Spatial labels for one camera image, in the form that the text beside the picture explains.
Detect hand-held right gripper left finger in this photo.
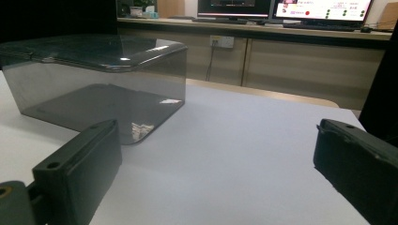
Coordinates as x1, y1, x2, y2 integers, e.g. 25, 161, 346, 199
32, 118, 123, 225

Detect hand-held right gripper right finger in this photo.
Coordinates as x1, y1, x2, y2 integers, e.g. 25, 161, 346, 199
313, 118, 398, 225

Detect smoky clear plastic box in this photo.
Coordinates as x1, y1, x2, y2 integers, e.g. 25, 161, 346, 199
0, 50, 188, 146

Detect black curtain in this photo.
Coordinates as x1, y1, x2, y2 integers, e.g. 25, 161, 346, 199
0, 0, 119, 45
358, 22, 398, 148

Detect long wooden counter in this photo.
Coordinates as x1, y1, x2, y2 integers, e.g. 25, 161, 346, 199
116, 17, 394, 111

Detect white table sheet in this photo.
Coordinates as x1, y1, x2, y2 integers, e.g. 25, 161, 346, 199
0, 70, 372, 225

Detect black keyboard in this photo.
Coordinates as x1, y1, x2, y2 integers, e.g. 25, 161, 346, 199
283, 22, 359, 33
191, 17, 249, 25

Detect brown cardboard box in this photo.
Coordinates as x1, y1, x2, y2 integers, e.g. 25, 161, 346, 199
376, 1, 398, 31

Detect bright screen computer monitor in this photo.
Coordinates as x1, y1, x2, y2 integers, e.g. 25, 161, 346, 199
273, 0, 374, 23

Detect tissue box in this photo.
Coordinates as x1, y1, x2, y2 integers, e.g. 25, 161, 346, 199
142, 5, 160, 20

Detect green plant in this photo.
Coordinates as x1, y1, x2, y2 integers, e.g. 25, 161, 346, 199
132, 0, 158, 9

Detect dark screen computer monitor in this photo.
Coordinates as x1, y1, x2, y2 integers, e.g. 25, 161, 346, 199
196, 0, 274, 19

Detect white wall power socket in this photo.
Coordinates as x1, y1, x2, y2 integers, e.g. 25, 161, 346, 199
209, 35, 236, 50

